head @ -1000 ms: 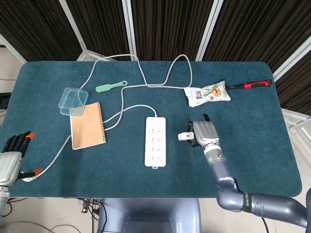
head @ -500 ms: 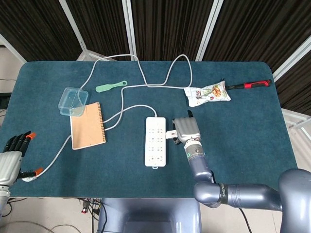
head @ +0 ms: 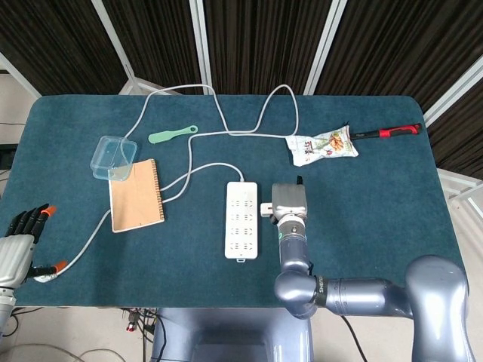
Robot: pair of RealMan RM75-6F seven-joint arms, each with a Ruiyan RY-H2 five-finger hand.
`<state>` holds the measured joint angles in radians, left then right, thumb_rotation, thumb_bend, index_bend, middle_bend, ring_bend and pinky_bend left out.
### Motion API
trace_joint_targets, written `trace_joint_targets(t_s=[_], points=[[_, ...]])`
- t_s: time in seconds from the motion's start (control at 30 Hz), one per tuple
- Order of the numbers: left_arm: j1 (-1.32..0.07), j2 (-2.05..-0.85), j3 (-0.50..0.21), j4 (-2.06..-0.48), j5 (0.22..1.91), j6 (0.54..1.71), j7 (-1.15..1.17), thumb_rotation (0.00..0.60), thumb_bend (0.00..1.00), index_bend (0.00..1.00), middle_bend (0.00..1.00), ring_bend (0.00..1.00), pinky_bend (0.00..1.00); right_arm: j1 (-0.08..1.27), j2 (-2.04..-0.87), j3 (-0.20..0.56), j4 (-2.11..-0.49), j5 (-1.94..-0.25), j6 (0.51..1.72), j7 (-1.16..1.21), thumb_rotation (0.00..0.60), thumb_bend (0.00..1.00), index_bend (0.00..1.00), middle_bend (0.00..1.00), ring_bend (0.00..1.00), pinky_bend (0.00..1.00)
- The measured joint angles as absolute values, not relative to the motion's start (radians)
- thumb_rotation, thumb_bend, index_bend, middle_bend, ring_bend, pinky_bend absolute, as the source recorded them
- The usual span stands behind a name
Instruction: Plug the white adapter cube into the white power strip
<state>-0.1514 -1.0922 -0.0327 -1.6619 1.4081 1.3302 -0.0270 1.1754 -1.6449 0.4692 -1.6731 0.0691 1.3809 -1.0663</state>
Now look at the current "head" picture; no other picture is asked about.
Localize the white power strip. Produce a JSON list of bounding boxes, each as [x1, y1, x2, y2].
[[224, 181, 260, 263]]

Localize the dark folding screen panel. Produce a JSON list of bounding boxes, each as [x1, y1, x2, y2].
[[92, 0, 212, 95], [305, 0, 483, 114], [0, 0, 133, 97], [190, 0, 346, 95], [422, 56, 483, 178]]

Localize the teal felt table mat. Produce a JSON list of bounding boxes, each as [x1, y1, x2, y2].
[[6, 94, 466, 310]]

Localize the green plastic spatula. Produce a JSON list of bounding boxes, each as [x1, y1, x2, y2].
[[148, 124, 199, 145]]

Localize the white printed snack bag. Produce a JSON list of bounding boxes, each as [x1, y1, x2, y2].
[[285, 125, 359, 167]]

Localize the clear plastic food container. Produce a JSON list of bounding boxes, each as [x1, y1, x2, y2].
[[89, 135, 138, 183]]

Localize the red black handled screwdriver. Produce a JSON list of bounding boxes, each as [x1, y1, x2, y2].
[[341, 121, 423, 143]]

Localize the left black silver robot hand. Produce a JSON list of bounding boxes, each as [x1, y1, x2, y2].
[[0, 203, 68, 290]]

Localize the black floor cable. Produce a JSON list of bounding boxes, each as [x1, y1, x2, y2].
[[0, 307, 45, 337]]

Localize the white metal screen foot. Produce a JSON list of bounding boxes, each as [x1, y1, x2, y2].
[[437, 167, 483, 223]]

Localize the brown spiral notebook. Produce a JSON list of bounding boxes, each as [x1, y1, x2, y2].
[[108, 158, 166, 234]]

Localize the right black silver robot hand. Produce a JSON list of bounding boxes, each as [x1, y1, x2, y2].
[[268, 175, 309, 224]]

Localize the blue grey robot torso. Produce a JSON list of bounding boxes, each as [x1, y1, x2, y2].
[[150, 307, 314, 362]]

